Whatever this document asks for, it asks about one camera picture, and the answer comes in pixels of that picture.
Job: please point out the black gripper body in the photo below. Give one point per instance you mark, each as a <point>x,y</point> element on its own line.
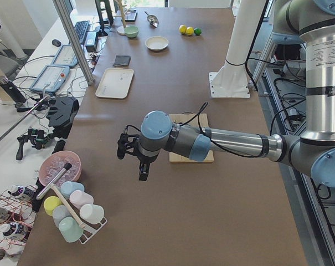
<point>144,160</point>

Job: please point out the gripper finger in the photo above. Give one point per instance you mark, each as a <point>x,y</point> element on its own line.
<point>121,151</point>
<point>143,171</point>

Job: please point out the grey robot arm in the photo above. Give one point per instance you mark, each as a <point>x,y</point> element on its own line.
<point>312,153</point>

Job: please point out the cream rectangular tray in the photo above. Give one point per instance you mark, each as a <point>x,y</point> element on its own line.
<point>115,83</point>

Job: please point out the steel muddler black tip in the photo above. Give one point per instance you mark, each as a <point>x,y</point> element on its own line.
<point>61,173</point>

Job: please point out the pink bowl of ice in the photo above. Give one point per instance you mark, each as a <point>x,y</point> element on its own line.
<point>55,163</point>

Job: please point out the white cup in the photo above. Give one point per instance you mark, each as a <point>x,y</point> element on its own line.
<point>92,213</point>

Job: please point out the black plastic stand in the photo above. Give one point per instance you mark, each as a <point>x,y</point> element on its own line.
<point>62,111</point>

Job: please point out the pink cup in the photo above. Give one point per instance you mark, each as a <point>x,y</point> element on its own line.
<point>79,198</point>

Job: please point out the light blue cup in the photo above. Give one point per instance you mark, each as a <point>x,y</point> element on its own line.
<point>68,187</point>

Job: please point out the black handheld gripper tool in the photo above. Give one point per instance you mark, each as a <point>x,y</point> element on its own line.
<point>37,137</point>

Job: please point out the grey folded cloth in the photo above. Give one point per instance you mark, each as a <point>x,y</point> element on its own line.
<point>122,60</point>

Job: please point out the grey cup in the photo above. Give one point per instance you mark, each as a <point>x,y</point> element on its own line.
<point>59,213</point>

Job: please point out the yellow cup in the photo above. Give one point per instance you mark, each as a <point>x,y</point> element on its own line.
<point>51,203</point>

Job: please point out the mint green cup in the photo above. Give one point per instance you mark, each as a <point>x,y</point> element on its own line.
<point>70,229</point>

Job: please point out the blue teach pendant near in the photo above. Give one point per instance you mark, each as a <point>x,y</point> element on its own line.
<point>50,79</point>

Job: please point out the blue teach pendant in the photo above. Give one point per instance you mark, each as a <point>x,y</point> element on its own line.
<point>65,56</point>
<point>50,79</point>

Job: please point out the cream round plate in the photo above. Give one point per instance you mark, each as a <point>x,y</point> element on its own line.
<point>156,43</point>

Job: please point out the blue teach pendant far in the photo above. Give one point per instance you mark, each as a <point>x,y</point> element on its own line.
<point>65,56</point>

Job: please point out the green ceramic bowl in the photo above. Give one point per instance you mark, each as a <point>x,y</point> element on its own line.
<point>131,31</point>

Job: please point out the wooden mug tree stand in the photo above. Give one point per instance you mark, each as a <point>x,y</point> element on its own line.
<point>122,30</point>

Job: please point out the black computer mouse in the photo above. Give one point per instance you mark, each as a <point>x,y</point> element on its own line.
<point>56,43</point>

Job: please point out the black keyboard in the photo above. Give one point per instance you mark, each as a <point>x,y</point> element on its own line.
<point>81,28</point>

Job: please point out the metal scoop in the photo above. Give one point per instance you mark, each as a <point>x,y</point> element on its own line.
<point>152,19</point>

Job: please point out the yellow lemon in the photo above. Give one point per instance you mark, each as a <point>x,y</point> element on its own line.
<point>189,31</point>
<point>182,29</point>

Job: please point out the green lime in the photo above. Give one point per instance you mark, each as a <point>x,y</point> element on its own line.
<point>197,31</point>

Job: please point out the white wire cup rack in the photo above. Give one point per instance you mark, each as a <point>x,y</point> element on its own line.
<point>89,231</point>

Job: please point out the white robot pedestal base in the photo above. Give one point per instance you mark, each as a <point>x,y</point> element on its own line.
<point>231,80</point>

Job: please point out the aluminium frame post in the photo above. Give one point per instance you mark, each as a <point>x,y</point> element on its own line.
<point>64,16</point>

